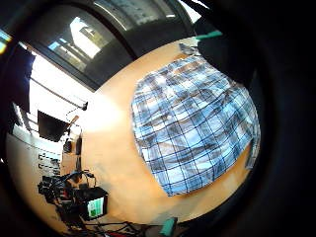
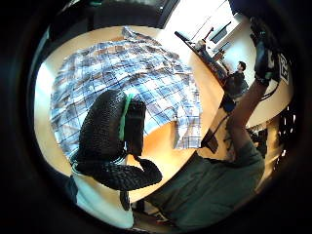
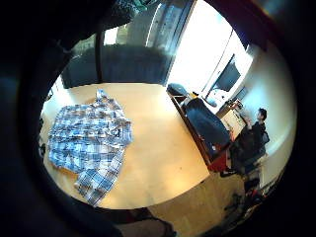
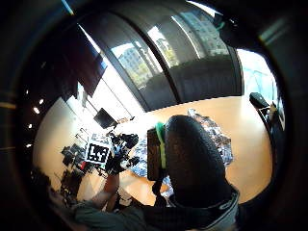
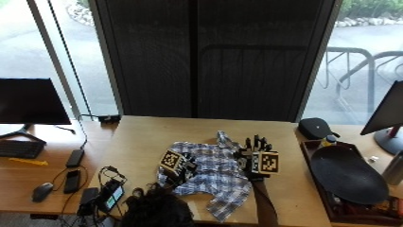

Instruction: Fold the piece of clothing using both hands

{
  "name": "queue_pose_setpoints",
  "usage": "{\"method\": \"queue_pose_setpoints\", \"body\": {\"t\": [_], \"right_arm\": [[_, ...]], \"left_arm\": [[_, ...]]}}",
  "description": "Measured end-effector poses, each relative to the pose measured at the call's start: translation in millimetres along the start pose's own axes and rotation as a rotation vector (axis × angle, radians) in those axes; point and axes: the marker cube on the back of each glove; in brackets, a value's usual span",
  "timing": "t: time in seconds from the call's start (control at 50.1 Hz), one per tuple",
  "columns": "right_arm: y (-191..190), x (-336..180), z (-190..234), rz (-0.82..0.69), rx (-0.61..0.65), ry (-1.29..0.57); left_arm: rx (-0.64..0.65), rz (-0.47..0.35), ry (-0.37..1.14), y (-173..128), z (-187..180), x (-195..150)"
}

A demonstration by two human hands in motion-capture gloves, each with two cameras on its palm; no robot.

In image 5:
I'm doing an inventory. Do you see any person's left hand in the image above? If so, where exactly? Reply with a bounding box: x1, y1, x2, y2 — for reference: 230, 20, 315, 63
161, 150, 199, 187

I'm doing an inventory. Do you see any person's right hand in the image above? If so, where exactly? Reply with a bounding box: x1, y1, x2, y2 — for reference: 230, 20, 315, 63
233, 134, 280, 183

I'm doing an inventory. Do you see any blue white plaid cloth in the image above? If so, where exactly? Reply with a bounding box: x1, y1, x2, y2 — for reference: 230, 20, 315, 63
155, 130, 254, 223

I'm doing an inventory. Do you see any white marker cube left glove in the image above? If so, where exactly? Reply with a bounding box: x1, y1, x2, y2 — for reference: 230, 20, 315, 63
158, 148, 186, 174

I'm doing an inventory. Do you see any white marker cube glove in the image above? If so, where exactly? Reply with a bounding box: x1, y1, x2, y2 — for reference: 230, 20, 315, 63
250, 150, 282, 175
158, 148, 186, 174

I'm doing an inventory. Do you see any white marker cube right glove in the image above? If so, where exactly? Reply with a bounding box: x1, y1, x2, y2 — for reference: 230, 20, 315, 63
250, 150, 282, 175

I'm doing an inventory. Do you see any dark brown tray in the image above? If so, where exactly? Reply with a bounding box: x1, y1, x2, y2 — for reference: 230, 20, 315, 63
298, 139, 403, 227

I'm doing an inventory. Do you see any black zip case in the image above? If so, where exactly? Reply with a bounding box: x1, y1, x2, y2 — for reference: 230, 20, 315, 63
296, 116, 342, 141

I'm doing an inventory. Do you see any yellow bottle with black cap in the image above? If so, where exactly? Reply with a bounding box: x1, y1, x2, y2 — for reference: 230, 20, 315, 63
320, 134, 340, 148

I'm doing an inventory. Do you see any phone with lit screen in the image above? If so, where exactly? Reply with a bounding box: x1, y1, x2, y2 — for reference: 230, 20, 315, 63
97, 179, 126, 213

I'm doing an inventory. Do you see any black oval plate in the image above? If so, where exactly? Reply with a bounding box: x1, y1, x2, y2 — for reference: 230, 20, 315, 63
310, 145, 391, 206

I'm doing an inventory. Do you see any black power adapter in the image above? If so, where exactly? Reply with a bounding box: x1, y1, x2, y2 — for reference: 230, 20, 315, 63
96, 113, 123, 124

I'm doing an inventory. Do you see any black box device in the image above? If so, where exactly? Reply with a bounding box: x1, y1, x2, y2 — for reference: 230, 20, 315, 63
77, 186, 101, 218

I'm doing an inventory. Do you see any black power bank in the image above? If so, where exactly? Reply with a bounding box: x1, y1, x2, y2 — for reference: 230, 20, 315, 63
64, 148, 86, 168

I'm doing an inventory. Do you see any black phone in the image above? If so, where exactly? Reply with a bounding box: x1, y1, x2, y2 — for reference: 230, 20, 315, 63
62, 168, 82, 195

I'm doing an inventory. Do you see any black window blind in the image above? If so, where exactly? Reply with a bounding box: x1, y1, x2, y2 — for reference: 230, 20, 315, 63
88, 0, 339, 123

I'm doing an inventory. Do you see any grey monitor with round stand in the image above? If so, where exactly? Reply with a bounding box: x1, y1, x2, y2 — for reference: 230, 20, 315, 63
359, 79, 403, 156

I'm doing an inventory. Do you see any metal bottle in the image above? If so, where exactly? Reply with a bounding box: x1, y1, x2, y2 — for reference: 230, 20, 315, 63
380, 150, 403, 186

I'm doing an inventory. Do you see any metal bike rack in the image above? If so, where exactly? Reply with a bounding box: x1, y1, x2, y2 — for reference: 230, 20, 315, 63
318, 46, 403, 118

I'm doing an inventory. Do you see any black computer mouse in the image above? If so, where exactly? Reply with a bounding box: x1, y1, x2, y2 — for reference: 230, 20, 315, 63
32, 182, 56, 203

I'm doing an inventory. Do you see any orange packet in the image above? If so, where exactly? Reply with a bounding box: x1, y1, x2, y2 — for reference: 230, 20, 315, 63
371, 198, 403, 213

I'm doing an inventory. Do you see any yellow flat tool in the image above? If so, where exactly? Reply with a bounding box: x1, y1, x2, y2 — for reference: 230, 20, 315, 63
8, 157, 50, 166

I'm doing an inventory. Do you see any black keyboard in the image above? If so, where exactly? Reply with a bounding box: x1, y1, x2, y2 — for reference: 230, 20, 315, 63
0, 139, 46, 160

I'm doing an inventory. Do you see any black computer monitor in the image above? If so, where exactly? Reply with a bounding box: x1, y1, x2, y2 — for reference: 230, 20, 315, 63
0, 78, 73, 145

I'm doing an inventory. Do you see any black looped cable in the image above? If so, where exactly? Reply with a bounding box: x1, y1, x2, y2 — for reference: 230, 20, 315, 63
50, 165, 90, 209

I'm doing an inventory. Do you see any black blind cord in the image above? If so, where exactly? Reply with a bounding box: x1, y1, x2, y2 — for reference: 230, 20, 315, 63
46, 0, 93, 115

